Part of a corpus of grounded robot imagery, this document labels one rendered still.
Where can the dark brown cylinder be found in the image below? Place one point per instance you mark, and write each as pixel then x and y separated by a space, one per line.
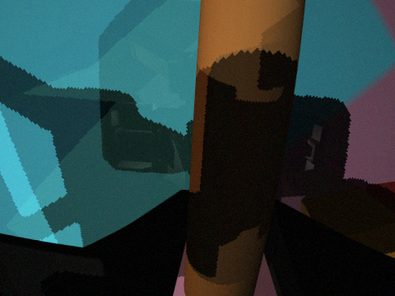
pixel 247 55

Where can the orange long bar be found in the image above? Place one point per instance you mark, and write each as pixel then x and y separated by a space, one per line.
pixel 356 214

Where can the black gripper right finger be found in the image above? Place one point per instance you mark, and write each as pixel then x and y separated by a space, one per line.
pixel 306 258

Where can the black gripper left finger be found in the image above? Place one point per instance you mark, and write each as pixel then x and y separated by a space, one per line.
pixel 141 259

